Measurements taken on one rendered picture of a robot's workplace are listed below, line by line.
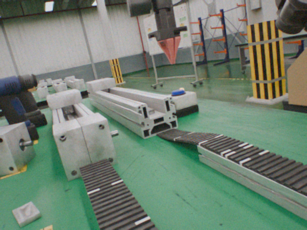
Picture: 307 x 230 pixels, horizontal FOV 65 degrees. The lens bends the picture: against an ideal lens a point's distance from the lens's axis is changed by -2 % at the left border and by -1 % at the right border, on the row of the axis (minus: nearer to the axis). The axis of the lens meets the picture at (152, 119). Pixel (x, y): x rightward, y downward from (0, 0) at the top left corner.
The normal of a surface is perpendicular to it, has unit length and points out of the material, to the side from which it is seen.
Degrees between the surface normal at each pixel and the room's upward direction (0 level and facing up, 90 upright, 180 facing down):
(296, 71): 90
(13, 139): 90
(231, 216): 0
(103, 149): 90
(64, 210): 0
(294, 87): 90
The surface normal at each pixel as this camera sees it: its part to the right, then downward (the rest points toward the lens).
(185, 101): 0.40, 0.16
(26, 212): -0.19, -0.95
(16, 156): 0.98, -0.20
